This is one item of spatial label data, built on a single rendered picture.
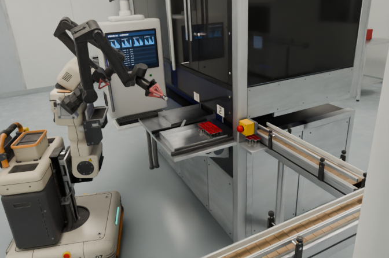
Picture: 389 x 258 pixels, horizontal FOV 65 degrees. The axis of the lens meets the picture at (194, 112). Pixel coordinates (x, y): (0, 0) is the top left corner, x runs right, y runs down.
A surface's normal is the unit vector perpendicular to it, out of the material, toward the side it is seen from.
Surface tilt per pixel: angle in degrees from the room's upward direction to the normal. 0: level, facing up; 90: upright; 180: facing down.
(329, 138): 90
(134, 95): 90
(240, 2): 90
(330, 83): 90
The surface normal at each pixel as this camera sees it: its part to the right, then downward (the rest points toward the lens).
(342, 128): 0.43, 0.30
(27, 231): 0.15, 0.34
